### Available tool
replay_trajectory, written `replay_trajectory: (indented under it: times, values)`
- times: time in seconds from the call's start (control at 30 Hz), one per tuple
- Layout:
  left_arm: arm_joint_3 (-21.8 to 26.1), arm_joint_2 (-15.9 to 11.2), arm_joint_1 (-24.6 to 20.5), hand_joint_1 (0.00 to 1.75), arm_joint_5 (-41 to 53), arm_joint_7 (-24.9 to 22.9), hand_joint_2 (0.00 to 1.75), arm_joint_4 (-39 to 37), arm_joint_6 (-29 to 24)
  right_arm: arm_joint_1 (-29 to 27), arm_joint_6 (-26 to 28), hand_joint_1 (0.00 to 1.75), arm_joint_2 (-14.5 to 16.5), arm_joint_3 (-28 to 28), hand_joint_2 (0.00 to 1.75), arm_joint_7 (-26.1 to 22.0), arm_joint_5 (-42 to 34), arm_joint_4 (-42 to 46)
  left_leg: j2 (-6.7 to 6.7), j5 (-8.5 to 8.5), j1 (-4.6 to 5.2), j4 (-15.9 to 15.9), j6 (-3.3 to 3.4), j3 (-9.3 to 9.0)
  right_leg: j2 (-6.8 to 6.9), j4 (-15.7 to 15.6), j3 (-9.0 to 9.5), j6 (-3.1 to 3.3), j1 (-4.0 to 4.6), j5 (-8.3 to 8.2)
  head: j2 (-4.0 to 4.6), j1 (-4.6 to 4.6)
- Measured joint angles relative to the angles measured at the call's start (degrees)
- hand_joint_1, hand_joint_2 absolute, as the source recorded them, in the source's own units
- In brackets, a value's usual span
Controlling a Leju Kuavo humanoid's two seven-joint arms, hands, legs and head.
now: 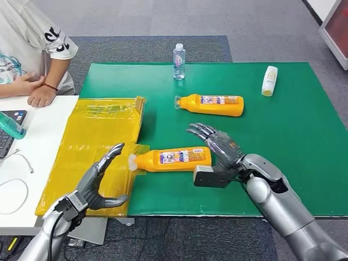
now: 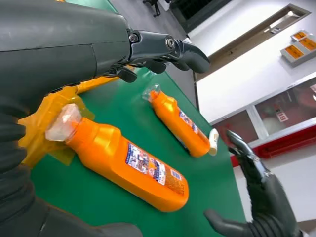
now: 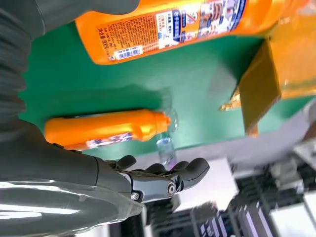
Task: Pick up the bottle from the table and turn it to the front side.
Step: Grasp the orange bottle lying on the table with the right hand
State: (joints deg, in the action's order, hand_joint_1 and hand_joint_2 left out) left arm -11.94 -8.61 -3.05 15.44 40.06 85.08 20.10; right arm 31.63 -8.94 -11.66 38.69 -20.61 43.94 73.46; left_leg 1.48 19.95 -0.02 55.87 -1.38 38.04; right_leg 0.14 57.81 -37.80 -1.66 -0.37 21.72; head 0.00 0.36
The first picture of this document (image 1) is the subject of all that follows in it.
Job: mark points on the person's right forearm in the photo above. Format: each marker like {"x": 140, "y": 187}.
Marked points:
{"x": 7, "y": 90}

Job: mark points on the yellow plastic sheet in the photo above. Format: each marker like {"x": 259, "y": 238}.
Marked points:
{"x": 92, "y": 133}

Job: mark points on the grey table base plate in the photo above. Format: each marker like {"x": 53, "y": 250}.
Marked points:
{"x": 90, "y": 230}

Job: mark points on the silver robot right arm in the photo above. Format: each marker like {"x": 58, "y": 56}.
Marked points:
{"x": 282, "y": 209}

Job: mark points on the person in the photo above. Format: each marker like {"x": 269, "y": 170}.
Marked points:
{"x": 24, "y": 39}

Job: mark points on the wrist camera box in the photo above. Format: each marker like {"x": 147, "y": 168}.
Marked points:
{"x": 209, "y": 177}
{"x": 73, "y": 205}

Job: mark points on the white cabinet with red panels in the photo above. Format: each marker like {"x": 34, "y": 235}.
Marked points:
{"x": 335, "y": 32}

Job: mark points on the orange detergent bottle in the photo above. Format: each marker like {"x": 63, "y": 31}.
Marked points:
{"x": 214, "y": 106}
{"x": 174, "y": 158}

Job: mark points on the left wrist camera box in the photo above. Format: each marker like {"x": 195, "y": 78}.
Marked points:
{"x": 73, "y": 205}

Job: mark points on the clear water bottle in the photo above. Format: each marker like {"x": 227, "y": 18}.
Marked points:
{"x": 179, "y": 63}

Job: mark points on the small white bottle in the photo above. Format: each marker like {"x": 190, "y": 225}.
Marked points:
{"x": 269, "y": 81}

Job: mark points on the floor power strip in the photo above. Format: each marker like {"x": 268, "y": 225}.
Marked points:
{"x": 76, "y": 243}

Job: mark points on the person's right hand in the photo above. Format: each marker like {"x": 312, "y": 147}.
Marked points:
{"x": 28, "y": 83}

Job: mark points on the dark laptop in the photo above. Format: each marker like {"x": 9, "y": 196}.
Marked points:
{"x": 5, "y": 142}

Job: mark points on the grey table foot bracket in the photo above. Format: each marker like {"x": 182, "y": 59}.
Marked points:
{"x": 124, "y": 220}

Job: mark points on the black box with yellow stripe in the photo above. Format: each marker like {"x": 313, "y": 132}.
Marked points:
{"x": 12, "y": 244}

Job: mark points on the teal bottle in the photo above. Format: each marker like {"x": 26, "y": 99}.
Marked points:
{"x": 12, "y": 128}

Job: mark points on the person's left forearm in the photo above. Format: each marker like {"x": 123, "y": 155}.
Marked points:
{"x": 55, "y": 72}

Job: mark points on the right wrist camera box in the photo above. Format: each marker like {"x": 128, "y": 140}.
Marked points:
{"x": 209, "y": 177}

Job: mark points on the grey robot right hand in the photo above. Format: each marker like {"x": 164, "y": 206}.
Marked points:
{"x": 223, "y": 147}

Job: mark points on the person's left hand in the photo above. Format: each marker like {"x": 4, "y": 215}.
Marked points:
{"x": 41, "y": 98}

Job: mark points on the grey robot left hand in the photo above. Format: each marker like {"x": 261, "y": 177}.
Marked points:
{"x": 90, "y": 180}

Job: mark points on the green table mat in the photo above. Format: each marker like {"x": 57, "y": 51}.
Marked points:
{"x": 272, "y": 151}

